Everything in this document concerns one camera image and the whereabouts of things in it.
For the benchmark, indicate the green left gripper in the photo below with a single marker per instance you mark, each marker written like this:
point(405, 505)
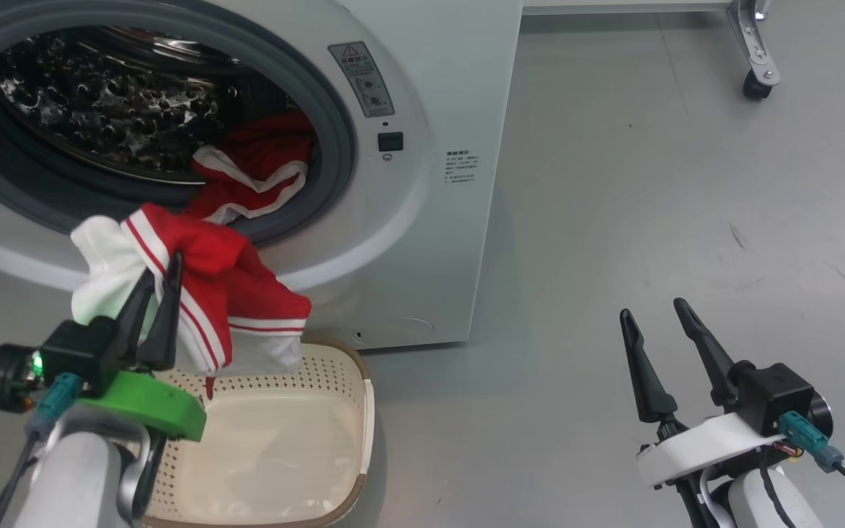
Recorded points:
point(151, 403)

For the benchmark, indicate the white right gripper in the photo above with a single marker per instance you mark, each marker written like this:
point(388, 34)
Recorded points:
point(701, 444)

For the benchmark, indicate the white and red striped garment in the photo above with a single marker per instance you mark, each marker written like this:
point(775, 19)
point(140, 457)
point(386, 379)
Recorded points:
point(210, 264)

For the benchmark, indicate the red garment with white hem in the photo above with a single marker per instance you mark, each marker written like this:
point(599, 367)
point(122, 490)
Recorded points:
point(261, 147)

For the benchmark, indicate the black cylindrical right gripper motor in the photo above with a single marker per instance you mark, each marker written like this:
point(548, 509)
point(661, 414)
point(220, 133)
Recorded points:
point(822, 418)

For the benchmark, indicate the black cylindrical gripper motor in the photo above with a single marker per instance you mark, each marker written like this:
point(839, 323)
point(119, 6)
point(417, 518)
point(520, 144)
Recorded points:
point(822, 418)
point(4, 378)

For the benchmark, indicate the black cylindrical left gripper motor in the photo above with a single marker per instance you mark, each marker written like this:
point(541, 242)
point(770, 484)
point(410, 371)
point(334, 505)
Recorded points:
point(4, 378)

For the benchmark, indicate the cream perforated laundry basket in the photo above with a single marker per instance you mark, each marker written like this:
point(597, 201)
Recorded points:
point(283, 455)

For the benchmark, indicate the stainless steel washing machine drum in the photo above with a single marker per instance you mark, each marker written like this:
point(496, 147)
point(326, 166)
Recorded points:
point(100, 110)

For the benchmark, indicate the white front-load washing machine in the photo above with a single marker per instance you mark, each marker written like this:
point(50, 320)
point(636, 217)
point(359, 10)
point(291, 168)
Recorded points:
point(452, 242)

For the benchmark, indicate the black door latch socket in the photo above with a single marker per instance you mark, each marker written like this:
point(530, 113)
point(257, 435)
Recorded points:
point(390, 141)

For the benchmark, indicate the grey warning sticker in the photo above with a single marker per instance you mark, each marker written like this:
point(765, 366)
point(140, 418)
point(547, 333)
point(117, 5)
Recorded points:
point(361, 79)

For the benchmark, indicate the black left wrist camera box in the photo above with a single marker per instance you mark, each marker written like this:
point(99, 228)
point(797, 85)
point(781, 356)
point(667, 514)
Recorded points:
point(81, 356)

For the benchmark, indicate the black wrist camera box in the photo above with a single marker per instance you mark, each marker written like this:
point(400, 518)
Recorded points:
point(81, 356)
point(774, 400)

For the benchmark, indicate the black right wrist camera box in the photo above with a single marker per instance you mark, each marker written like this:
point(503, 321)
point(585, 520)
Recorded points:
point(774, 400)

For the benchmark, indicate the grey partition frame with caster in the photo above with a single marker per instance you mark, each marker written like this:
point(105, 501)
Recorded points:
point(756, 62)

